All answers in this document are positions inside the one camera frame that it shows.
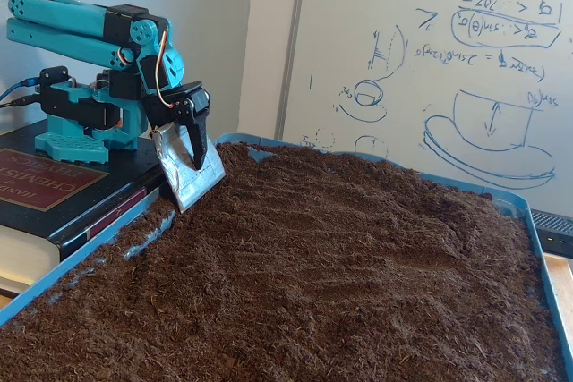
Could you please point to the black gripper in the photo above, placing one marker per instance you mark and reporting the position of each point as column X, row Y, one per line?
column 193, row 104

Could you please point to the brown soil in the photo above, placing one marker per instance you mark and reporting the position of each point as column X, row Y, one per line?
column 268, row 288

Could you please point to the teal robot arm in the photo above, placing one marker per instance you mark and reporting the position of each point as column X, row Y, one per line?
column 67, row 37

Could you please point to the black chemistry physics handbook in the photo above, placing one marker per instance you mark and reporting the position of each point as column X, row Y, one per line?
column 45, row 180

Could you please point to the whiteboard with blue drawings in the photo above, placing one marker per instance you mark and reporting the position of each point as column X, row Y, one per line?
column 340, row 19

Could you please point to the blue plastic tray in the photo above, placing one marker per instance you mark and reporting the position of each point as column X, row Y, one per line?
column 31, row 293

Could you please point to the black vented box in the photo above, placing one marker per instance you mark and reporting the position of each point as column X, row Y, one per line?
column 555, row 232

